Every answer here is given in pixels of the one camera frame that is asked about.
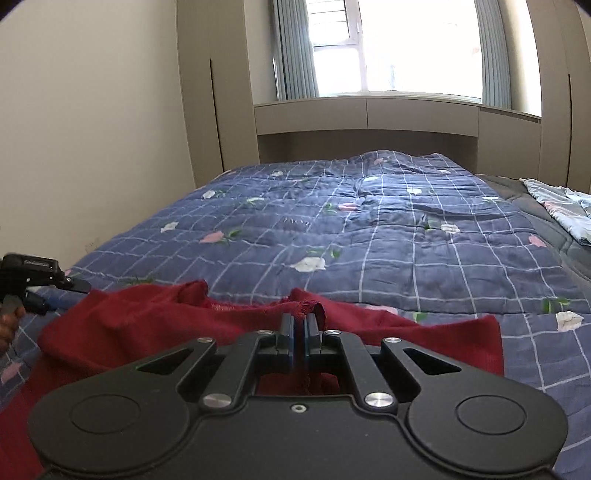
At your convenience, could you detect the dark red knit garment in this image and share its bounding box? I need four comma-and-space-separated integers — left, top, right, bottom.
1, 280, 504, 479

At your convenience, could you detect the bedroom window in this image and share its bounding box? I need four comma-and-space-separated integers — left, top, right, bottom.
307, 0, 483, 102

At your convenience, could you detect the person's left hand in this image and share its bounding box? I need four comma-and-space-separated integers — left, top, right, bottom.
0, 307, 26, 355

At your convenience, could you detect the blue plaid floral quilt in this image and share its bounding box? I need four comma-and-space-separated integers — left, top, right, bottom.
1, 151, 590, 479

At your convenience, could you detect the light blue patterned cloth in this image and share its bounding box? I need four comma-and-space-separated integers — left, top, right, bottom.
521, 179, 591, 247

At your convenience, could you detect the beige headboard cabinet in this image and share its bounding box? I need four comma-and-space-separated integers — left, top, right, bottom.
254, 95, 541, 178

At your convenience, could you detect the left grey-blue curtain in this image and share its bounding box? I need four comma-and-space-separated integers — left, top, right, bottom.
271, 0, 318, 101

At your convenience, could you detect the grey-blue curtain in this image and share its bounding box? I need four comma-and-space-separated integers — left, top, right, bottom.
474, 0, 512, 109
271, 0, 318, 101

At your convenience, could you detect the left beige wardrobe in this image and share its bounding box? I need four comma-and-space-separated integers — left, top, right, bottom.
176, 0, 259, 186

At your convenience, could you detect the beige wardrobe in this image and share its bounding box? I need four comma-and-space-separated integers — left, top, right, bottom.
176, 0, 259, 186
527, 1, 590, 192

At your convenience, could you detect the right grey-blue curtain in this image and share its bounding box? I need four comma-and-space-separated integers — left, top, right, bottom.
474, 0, 512, 109

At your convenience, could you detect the right beige wardrobe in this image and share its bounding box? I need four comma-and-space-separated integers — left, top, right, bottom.
527, 1, 590, 192

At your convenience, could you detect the white wall socket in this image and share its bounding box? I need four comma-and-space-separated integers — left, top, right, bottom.
84, 237, 102, 253

